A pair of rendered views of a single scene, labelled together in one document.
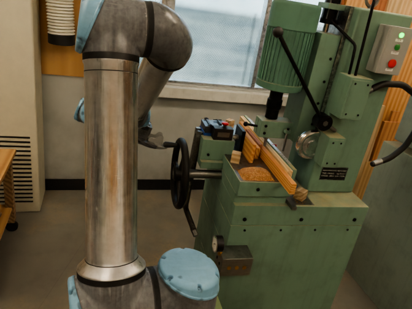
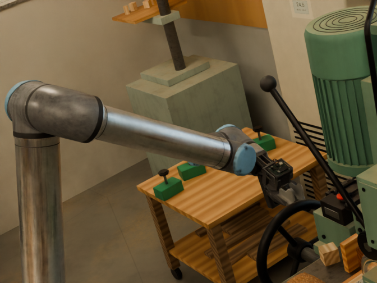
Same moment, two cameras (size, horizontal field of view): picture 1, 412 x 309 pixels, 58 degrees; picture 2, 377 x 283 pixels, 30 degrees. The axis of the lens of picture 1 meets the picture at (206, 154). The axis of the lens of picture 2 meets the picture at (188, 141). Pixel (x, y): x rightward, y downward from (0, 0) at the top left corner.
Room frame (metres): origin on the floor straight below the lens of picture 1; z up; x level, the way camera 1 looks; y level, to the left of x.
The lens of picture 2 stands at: (0.84, -1.47, 1.92)
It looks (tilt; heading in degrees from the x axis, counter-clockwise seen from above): 24 degrees down; 80
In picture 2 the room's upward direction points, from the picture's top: 16 degrees counter-clockwise
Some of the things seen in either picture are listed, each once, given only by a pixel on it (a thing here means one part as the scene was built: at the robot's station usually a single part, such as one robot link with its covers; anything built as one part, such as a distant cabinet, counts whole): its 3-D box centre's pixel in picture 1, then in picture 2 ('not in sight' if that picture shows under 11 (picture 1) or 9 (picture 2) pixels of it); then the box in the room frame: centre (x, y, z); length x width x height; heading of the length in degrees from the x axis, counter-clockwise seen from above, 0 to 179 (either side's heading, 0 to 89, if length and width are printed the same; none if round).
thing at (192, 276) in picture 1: (183, 292); not in sight; (0.68, 0.00, 0.83); 0.17 x 0.15 x 0.18; 113
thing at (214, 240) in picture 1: (218, 245); not in sight; (1.12, -0.10, 0.65); 0.06 x 0.04 x 0.08; 16
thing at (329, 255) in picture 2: (235, 157); (329, 254); (1.33, -0.12, 0.92); 0.04 x 0.03 x 0.04; 174
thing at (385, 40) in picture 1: (389, 49); not in sight; (1.38, -0.58, 1.40); 0.10 x 0.06 x 0.16; 106
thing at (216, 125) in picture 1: (216, 127); (346, 199); (1.44, -0.02, 0.99); 0.13 x 0.11 x 0.06; 16
